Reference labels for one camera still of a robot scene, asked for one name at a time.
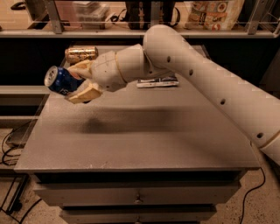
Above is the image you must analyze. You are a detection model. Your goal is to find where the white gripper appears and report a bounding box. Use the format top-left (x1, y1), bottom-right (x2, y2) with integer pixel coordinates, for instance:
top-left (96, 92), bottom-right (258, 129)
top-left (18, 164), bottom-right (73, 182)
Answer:
top-left (65, 51), bottom-right (127, 104)

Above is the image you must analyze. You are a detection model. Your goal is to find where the blue pepsi can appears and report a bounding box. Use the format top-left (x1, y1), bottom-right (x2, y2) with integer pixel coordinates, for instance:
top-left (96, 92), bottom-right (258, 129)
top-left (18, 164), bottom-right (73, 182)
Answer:
top-left (44, 66), bottom-right (84, 96)

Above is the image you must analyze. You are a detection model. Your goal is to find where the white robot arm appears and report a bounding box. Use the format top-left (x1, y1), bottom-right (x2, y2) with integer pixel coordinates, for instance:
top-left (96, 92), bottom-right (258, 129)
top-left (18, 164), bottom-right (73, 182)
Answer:
top-left (66, 24), bottom-right (280, 164)

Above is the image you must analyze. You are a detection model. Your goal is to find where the gold soda can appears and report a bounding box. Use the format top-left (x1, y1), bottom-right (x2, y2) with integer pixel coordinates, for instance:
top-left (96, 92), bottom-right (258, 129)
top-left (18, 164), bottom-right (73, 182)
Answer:
top-left (65, 46), bottom-right (98, 64)

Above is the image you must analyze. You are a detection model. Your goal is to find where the grey metal railing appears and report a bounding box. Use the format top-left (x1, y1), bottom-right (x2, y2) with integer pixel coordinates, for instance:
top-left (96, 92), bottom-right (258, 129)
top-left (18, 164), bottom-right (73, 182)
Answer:
top-left (0, 0), bottom-right (280, 39)

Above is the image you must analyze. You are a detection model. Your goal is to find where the clear plastic container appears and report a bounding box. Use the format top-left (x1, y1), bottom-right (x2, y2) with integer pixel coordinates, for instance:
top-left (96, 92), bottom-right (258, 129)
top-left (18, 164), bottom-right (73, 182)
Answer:
top-left (73, 1), bottom-right (109, 29)

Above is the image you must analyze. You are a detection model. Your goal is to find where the grey side shelf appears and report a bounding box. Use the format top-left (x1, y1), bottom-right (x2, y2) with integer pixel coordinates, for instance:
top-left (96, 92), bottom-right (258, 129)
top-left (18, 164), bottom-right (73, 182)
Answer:
top-left (0, 86), bottom-right (50, 129)

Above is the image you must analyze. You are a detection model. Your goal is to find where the blue white snack bag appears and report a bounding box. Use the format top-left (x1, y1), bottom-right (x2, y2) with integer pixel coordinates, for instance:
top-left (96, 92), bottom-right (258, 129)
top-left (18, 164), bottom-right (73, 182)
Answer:
top-left (136, 76), bottom-right (179, 88)

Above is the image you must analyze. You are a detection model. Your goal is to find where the black backpack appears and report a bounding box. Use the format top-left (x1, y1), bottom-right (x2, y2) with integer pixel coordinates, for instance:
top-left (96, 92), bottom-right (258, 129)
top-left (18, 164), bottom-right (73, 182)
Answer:
top-left (110, 0), bottom-right (181, 30)

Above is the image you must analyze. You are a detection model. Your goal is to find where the grey drawer cabinet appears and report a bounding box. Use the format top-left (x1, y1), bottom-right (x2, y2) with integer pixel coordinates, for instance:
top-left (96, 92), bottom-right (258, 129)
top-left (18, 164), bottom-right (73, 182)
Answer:
top-left (13, 44), bottom-right (261, 224)

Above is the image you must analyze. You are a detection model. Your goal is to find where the upper grey drawer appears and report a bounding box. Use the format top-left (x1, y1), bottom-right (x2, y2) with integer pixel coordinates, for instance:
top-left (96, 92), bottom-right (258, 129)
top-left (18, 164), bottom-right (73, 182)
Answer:
top-left (34, 181), bottom-right (241, 207)

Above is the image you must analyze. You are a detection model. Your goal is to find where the grey drawer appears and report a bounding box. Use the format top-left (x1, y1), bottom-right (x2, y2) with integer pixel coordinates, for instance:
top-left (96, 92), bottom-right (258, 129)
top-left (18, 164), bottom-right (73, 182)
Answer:
top-left (34, 181), bottom-right (241, 207)
top-left (60, 206), bottom-right (216, 224)

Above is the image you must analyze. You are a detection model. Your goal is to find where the colourful printed bag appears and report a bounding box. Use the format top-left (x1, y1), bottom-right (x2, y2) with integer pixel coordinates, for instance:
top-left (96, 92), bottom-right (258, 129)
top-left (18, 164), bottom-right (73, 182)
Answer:
top-left (185, 0), bottom-right (245, 31)

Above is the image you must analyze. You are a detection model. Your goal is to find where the lower grey drawer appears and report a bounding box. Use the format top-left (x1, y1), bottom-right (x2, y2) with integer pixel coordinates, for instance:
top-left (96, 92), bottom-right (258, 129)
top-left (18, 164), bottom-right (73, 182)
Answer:
top-left (60, 206), bottom-right (216, 224)

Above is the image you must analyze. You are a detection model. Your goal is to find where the black cables left floor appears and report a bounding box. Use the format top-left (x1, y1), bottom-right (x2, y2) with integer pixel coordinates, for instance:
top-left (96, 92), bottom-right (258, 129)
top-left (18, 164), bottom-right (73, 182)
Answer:
top-left (0, 121), bottom-right (42, 224)

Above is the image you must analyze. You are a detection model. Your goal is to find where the black cable right floor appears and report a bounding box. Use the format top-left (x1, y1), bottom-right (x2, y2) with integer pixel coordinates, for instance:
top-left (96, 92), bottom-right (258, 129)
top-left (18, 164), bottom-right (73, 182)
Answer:
top-left (237, 165), bottom-right (266, 224)

